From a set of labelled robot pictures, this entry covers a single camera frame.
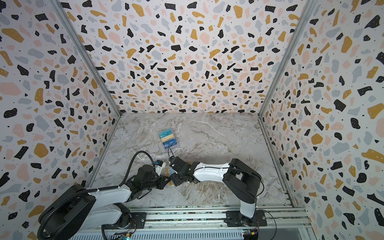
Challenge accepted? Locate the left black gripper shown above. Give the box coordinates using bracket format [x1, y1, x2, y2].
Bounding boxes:
[143, 173, 172, 191]

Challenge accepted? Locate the teal credit card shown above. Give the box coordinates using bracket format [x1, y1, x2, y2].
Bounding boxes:
[159, 129, 173, 139]

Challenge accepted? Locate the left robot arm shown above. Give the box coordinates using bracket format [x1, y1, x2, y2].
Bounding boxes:
[37, 161, 171, 240]

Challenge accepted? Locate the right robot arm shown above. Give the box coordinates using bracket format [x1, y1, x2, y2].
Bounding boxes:
[170, 157, 264, 220]

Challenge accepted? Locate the white ventilation grille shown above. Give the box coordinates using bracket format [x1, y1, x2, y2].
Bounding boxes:
[68, 229, 246, 240]

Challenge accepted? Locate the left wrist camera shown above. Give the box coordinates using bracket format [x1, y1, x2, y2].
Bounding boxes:
[155, 160, 166, 177]

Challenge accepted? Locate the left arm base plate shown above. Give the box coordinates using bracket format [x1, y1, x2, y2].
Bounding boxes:
[104, 212, 147, 232]

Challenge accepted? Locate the black corrugated cable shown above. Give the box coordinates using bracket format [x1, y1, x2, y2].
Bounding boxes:
[36, 150, 156, 240]

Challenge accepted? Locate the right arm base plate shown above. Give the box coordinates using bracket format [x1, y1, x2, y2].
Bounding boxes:
[224, 210, 267, 227]

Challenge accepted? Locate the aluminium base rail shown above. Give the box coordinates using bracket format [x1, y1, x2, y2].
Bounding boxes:
[68, 205, 313, 238]

